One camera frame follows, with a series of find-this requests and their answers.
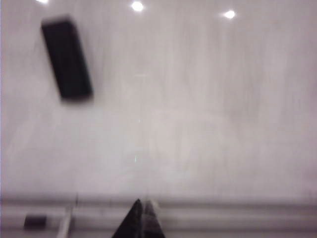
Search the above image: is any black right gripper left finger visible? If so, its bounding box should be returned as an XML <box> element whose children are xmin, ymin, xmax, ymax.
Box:
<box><xmin>111</xmin><ymin>198</ymin><xmax>145</xmax><ymax>238</ymax></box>

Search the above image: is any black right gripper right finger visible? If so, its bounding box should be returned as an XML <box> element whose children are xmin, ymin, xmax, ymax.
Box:
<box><xmin>143</xmin><ymin>199</ymin><xmax>166</xmax><ymax>238</ymax></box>

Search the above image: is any black magnetic whiteboard eraser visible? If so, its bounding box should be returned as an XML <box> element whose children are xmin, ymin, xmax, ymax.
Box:
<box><xmin>41</xmin><ymin>14</ymin><xmax>94</xmax><ymax>103</ymax></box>

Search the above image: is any silver whiteboard tray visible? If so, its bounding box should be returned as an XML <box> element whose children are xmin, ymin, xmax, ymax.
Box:
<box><xmin>0</xmin><ymin>193</ymin><xmax>317</xmax><ymax>238</ymax></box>

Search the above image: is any white whiteboard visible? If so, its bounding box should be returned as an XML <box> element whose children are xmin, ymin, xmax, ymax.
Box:
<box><xmin>0</xmin><ymin>0</ymin><xmax>317</xmax><ymax>199</ymax></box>

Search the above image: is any small black block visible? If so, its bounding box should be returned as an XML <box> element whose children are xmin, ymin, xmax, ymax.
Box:
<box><xmin>24</xmin><ymin>215</ymin><xmax>48</xmax><ymax>230</ymax></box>

